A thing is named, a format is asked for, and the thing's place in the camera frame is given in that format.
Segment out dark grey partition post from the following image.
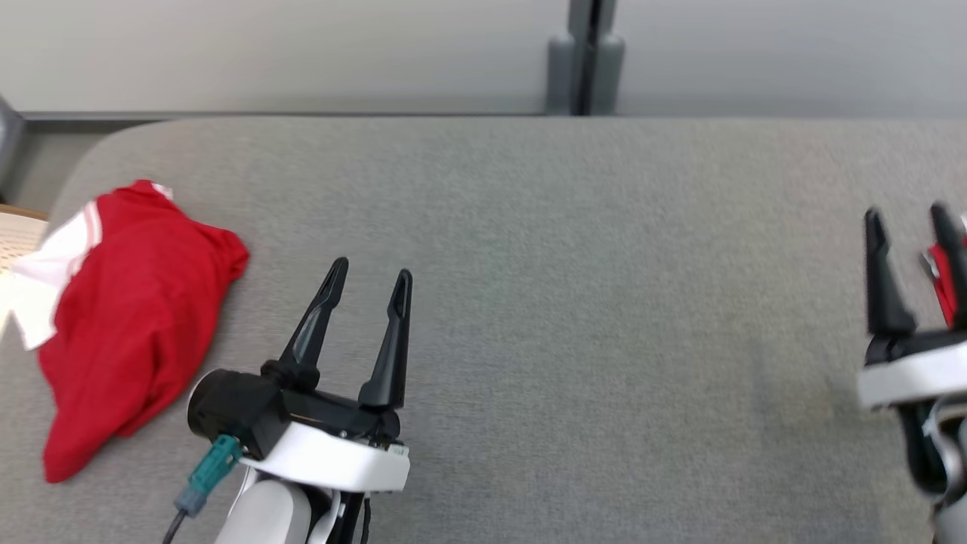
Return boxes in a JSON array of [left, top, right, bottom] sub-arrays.
[[568, 0, 619, 116]]

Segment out folded red garment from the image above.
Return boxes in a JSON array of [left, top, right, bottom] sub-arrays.
[[920, 242, 960, 330]]

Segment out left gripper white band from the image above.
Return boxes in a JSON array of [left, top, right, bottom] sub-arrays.
[[242, 257, 414, 494]]

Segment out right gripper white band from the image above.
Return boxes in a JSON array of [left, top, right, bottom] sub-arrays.
[[857, 202, 967, 412]]

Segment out grey metal tube frame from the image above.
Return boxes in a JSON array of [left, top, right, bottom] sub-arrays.
[[0, 94, 28, 186]]

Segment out cream perforated laundry basket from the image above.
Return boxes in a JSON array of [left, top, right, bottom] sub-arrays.
[[0, 204, 48, 274]]

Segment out teal left camera connector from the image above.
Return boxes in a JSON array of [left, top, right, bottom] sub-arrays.
[[175, 434, 243, 518]]

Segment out red Bulls jersey white sleeves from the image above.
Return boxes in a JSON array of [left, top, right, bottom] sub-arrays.
[[0, 179, 251, 484]]

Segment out grey cylinder post foot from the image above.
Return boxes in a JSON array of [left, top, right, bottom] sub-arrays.
[[593, 34, 626, 116], [545, 32, 579, 116]]

